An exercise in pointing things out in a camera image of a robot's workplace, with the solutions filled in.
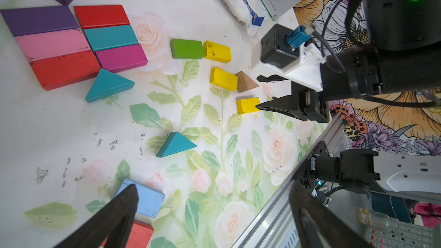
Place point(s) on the pink rectangular block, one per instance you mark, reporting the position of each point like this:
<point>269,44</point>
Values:
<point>52,44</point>

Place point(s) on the teal triangular block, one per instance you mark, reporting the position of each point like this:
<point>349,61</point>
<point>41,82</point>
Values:
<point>175,143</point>

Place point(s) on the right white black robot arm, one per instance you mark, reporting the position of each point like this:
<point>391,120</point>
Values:
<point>403,54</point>

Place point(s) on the green rectangular block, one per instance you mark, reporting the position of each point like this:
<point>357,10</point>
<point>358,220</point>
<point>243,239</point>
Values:
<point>186,49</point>

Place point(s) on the teal rectangular block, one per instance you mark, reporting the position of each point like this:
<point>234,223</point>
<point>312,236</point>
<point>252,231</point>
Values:
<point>111,37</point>

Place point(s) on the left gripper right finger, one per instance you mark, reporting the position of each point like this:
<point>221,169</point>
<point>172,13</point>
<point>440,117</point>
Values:
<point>318,227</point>

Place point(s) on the tan triangular block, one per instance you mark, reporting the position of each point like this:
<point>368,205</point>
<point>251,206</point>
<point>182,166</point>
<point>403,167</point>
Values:
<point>245,83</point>

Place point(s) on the dark purple rectangular block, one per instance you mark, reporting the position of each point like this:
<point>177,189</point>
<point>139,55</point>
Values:
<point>26,21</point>

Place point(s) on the red rectangular block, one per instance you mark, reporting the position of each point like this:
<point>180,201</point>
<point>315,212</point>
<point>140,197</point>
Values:
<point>65,70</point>
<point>101,16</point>

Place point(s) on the blue white plastic packet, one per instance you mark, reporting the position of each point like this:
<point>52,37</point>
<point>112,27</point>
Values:
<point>251,14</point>

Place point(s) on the teal triangle cluster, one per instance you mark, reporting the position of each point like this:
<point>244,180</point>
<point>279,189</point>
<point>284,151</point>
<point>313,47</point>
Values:
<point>107,84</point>

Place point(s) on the yellow block cluster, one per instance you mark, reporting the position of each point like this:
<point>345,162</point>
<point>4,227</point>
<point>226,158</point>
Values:
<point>223,79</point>

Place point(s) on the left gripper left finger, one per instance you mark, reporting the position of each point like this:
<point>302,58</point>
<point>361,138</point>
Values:
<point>111,225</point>

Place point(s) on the light blue block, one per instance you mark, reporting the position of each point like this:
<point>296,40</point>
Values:
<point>150,200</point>

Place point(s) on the red block cluster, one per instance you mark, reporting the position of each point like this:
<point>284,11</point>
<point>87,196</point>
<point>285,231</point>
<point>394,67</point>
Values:
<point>140,235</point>

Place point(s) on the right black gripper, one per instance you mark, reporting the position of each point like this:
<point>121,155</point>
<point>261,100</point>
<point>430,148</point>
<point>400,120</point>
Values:
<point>304,104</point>

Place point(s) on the magenta rectangular block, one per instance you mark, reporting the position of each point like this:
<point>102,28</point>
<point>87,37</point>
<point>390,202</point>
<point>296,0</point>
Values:
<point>122,58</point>

